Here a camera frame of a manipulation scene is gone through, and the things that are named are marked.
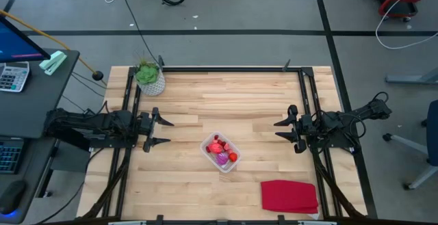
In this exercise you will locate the black computer mouse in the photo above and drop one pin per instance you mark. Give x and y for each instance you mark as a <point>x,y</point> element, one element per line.
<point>12,196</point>

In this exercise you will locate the black keyboard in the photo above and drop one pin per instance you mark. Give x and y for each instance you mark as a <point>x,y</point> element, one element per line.
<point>10,156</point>

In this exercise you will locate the mint green stapler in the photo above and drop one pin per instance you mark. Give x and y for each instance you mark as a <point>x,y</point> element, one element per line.
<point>53,62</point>

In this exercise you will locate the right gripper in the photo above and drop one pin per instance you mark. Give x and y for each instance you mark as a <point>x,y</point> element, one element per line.
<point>302,127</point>

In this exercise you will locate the succulent in white pot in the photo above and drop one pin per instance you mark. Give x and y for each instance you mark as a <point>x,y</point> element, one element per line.
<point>150,81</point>

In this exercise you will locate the grey desk calculator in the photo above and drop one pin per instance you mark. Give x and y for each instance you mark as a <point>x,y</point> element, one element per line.
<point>13,78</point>

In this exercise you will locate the grey metal desk foot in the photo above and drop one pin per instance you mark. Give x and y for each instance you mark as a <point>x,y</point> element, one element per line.
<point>407,79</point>

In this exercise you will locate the black computer desk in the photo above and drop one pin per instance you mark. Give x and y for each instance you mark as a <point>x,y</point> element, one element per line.
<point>34,108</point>

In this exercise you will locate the yellow rod with black ball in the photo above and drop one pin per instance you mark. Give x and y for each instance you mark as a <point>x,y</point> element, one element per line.
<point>51,37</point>

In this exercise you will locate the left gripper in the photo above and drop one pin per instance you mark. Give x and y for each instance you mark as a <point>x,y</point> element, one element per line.
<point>148,129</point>

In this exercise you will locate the computer monitor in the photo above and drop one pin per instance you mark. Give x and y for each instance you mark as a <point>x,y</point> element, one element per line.
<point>17,43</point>

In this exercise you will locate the clear plastic tupperware container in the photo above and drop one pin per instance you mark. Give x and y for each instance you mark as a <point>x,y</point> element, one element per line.
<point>213,156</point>

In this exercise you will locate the purple onion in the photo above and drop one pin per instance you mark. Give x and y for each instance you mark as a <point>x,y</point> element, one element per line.
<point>222,158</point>

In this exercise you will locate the blue office chair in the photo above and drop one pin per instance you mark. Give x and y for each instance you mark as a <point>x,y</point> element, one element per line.
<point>434,132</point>

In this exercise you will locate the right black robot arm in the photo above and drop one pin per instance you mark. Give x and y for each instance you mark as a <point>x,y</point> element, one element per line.
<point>342,120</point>

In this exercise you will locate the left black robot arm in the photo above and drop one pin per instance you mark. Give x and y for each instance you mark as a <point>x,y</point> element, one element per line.
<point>89,122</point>

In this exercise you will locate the black aluminium table frame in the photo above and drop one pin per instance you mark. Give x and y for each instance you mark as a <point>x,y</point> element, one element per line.
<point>222,69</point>

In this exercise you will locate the pink bumpy fruit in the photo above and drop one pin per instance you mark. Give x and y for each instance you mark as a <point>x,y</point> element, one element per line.
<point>226,146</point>

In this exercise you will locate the red folded cloth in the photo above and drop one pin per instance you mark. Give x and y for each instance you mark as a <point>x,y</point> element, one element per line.
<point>289,196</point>

